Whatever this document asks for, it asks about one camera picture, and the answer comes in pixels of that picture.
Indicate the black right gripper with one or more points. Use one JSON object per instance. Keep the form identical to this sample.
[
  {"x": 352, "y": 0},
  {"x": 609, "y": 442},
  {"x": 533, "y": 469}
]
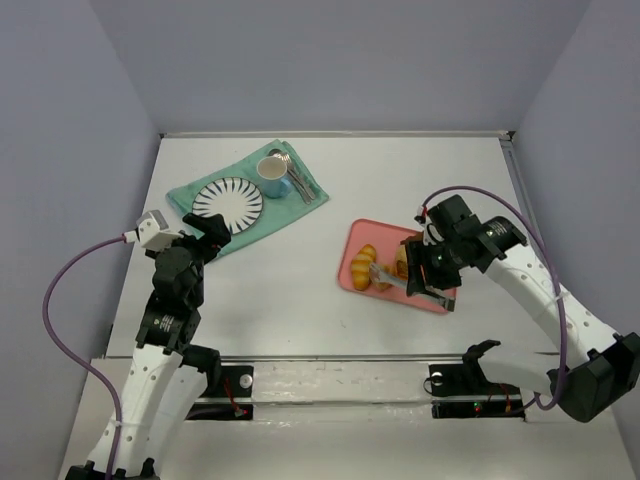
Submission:
[{"x": 415, "y": 267}]

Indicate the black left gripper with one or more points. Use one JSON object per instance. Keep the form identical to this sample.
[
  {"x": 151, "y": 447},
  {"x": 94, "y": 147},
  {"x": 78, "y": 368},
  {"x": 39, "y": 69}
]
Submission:
[{"x": 201, "y": 238}]

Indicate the small round bread roll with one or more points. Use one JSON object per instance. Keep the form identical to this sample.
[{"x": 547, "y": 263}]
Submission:
[{"x": 382, "y": 286}]

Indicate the silver metal tongs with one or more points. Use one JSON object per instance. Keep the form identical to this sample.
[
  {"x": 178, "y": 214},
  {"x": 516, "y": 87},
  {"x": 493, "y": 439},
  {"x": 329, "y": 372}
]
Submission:
[{"x": 390, "y": 277}]

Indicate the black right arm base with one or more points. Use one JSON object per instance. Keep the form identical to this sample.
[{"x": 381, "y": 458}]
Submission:
[{"x": 454, "y": 395}]

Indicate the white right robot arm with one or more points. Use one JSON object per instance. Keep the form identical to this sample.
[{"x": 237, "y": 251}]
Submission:
[{"x": 595, "y": 365}]

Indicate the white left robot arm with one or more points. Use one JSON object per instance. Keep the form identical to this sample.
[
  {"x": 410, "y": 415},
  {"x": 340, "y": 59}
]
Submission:
[{"x": 167, "y": 372}]

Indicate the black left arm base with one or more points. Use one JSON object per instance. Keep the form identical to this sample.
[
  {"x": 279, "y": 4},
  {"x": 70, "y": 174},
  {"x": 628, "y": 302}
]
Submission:
[{"x": 230, "y": 399}]

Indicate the striped croissant bread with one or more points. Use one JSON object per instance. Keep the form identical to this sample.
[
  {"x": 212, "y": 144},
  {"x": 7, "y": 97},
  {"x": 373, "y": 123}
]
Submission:
[{"x": 360, "y": 265}]

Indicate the orange round bun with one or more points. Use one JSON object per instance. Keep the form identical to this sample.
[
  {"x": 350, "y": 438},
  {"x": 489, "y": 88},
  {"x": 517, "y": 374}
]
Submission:
[{"x": 401, "y": 270}]

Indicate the blue striped white plate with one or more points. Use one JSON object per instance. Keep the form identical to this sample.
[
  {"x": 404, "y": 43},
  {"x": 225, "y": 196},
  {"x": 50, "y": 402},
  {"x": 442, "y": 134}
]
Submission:
[{"x": 238, "y": 200}]

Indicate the pink plastic tray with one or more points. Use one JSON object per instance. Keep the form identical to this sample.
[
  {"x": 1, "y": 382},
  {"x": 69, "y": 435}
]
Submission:
[{"x": 385, "y": 239}]

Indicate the light blue mug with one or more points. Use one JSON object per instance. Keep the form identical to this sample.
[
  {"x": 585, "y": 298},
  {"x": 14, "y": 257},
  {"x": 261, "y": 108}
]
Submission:
[{"x": 273, "y": 177}]

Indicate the teal cloth mat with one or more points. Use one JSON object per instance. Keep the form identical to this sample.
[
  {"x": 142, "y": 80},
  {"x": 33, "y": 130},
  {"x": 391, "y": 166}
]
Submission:
[{"x": 277, "y": 213}]

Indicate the silver fork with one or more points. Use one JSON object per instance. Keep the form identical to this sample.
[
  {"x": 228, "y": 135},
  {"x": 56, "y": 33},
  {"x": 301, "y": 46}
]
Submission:
[{"x": 296, "y": 177}]

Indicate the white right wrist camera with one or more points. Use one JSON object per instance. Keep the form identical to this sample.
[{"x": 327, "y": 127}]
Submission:
[{"x": 423, "y": 219}]

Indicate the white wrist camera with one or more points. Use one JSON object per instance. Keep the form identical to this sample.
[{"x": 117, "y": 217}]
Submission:
[
  {"x": 423, "y": 219},
  {"x": 153, "y": 232}
]

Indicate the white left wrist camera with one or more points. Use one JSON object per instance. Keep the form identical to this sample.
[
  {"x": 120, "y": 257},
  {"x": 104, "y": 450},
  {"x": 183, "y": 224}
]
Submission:
[{"x": 153, "y": 232}]

